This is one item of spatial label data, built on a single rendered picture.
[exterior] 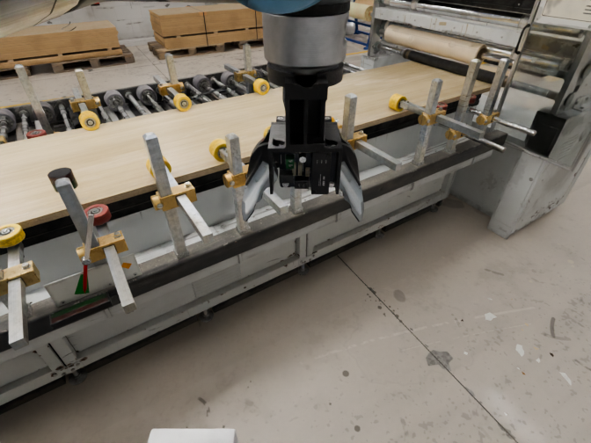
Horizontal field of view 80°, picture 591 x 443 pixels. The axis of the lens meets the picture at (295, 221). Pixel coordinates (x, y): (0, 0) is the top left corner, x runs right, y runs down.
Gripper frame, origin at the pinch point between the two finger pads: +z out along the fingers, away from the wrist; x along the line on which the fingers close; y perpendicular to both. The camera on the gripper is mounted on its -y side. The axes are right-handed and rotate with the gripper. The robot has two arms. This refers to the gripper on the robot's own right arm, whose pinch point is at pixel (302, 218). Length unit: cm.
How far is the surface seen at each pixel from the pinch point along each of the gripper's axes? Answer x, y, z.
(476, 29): 108, -202, 13
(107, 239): -60, -47, 45
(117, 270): -52, -34, 46
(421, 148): 62, -123, 52
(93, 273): -65, -41, 54
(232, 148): -22, -69, 25
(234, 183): -22, -67, 37
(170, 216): -43, -56, 43
